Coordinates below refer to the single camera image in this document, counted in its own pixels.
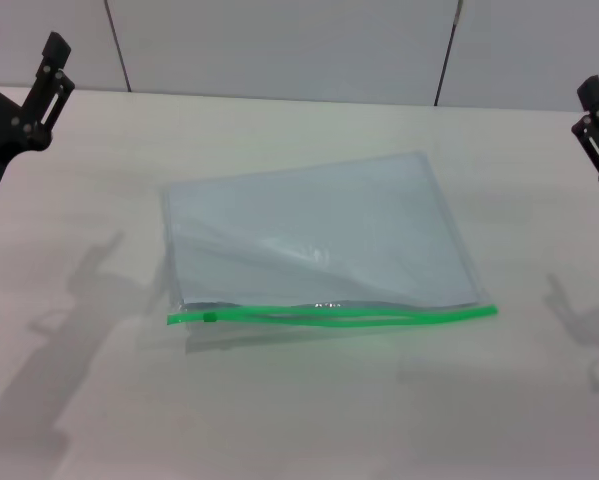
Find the clear document bag green zip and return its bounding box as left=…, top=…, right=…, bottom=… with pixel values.
left=161, top=148, right=500, bottom=356

